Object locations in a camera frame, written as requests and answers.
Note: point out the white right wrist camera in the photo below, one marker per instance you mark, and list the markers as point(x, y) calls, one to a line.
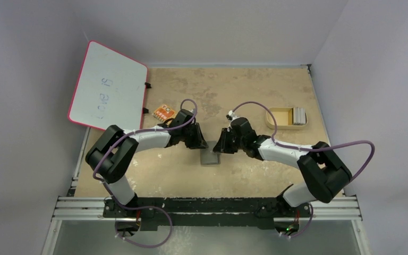
point(231, 116)

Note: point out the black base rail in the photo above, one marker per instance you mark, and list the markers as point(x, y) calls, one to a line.
point(265, 213)

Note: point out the orange circuit board card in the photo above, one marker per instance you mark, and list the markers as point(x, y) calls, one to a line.
point(164, 113)

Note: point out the beige oval tray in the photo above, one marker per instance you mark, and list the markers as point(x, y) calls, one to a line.
point(280, 118)

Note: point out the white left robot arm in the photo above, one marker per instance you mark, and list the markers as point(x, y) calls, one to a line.
point(113, 152)

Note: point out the pink framed whiteboard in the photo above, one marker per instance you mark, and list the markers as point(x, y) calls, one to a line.
point(110, 89)

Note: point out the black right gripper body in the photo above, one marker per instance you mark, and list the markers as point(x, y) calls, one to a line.
point(225, 141)

